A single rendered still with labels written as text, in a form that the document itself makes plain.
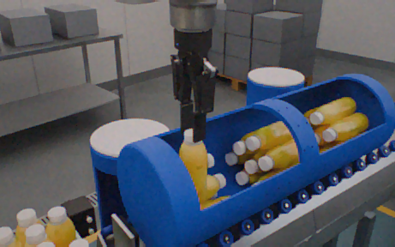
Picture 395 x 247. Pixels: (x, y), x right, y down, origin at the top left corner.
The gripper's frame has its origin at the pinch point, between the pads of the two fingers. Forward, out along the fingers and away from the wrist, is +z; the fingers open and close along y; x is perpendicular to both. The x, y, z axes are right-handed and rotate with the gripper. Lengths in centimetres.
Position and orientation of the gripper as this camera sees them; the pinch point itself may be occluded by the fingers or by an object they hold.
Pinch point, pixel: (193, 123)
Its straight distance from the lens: 81.7
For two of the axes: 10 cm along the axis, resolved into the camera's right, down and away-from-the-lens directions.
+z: 0.0, 9.0, 4.4
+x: -8.0, 2.6, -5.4
